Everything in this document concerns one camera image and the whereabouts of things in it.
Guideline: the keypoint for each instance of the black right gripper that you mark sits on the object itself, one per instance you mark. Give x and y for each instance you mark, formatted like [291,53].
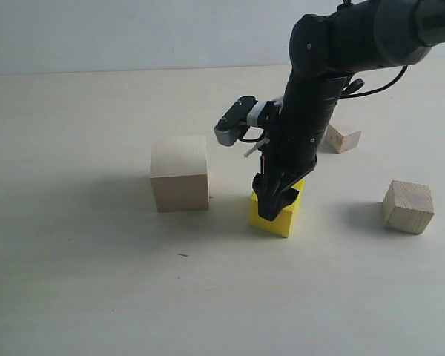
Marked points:
[282,164]

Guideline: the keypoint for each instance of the large light wooden cube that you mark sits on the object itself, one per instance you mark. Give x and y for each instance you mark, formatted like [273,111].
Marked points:
[179,174]

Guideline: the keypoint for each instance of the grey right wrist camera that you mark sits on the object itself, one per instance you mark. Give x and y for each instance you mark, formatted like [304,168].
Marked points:
[233,125]

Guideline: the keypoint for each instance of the medium wooden cube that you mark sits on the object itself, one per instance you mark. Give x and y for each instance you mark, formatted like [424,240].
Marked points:
[407,207]

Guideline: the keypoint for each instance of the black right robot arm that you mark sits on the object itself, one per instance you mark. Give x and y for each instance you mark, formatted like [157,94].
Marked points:
[325,53]

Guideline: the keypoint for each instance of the yellow cube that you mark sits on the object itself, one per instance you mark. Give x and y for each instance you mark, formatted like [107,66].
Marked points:
[281,226]

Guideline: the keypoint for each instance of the small wooden cube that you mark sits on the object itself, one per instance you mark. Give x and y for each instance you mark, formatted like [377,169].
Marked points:
[342,138]

